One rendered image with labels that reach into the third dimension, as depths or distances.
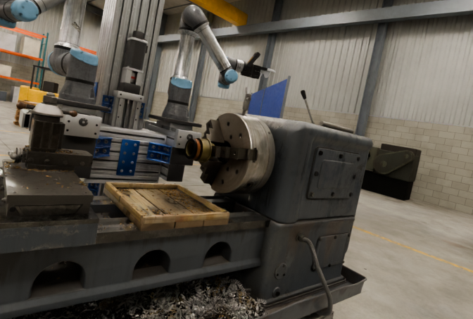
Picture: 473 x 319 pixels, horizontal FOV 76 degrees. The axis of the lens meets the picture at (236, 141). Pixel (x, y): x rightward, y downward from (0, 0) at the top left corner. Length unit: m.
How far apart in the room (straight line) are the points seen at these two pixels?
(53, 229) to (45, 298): 0.21
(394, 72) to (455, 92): 1.92
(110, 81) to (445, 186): 10.13
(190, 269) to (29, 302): 0.43
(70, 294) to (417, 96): 10.98
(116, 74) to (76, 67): 0.28
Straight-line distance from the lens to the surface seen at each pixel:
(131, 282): 0.97
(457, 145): 10.89
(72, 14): 1.67
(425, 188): 10.98
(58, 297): 0.92
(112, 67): 1.73
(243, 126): 1.09
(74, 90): 1.49
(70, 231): 0.77
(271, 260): 1.22
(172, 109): 1.66
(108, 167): 1.56
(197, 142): 1.06
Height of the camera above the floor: 1.19
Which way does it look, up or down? 3 degrees down
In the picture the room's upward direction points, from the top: 11 degrees clockwise
